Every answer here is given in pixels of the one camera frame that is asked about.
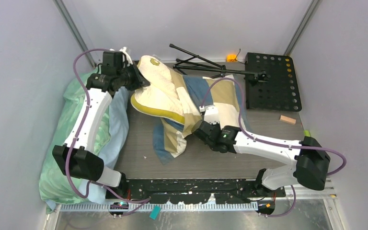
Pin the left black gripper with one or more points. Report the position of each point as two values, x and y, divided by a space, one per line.
139 81

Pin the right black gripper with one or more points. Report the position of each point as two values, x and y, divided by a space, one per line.
218 124

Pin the white quilted pillow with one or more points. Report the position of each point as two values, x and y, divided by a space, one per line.
160 99

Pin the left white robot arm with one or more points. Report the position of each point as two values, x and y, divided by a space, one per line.
76 158

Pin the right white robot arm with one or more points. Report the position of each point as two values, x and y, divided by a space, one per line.
304 162

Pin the light blue pillow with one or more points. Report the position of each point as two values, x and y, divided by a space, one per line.
104 125

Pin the green patterned pillow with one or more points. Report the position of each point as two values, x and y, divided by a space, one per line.
54 187

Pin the black folding tripod stand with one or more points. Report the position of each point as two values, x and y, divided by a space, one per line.
199 63

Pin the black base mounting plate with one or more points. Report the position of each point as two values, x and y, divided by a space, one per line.
195 191

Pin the tan wooden block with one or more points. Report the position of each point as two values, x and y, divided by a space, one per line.
287 119

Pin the orange small block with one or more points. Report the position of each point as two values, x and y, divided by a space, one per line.
231 58

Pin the black perforated board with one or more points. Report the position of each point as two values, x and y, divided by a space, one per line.
273 84

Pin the green small block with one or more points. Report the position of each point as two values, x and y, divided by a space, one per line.
307 133

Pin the teal tape piece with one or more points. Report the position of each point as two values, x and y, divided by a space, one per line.
155 212

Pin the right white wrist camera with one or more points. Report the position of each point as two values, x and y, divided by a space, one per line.
210 114

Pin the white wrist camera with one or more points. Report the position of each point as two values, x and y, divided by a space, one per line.
126 51
210 114

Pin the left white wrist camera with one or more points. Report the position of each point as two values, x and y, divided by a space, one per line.
126 51

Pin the aluminium slotted rail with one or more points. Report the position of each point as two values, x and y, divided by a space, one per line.
265 206

